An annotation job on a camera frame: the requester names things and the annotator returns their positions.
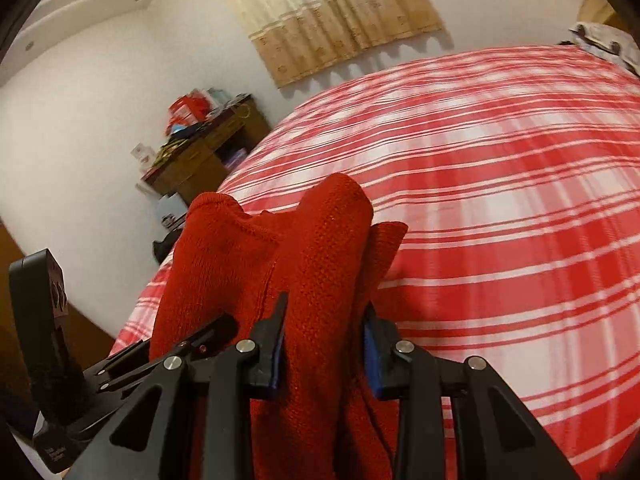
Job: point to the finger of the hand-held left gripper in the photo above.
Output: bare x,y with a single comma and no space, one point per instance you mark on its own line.
210,332

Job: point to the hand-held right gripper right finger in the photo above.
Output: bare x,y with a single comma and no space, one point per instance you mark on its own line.
371,360

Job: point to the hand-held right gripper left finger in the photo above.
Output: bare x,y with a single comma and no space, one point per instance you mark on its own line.
274,365

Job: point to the red knit sweater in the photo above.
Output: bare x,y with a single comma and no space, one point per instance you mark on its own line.
325,240

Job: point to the black bag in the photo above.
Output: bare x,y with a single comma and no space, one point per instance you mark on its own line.
162,250

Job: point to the white paper bag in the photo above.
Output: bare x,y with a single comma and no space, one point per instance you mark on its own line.
171,210

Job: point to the purple box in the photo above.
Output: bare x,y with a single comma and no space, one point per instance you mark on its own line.
235,158

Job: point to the brown wooden desk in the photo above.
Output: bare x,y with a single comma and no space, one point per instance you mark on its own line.
205,155

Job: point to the green and yellow clutter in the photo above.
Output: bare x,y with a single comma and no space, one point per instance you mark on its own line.
170,152

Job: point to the red plaid bed sheet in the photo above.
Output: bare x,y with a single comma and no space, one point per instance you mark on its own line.
500,210

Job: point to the red gift box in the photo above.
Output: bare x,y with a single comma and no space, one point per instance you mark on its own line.
187,107

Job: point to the pale teal container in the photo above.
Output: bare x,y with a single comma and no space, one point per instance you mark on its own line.
217,95

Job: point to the beige patterned curtain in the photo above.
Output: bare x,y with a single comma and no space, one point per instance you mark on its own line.
325,15

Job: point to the patterned pillow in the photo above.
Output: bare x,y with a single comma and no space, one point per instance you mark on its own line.
600,37

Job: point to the cream headboard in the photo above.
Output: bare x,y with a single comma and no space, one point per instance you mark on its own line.
592,10

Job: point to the white wall card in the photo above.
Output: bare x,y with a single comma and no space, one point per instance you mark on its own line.
142,153

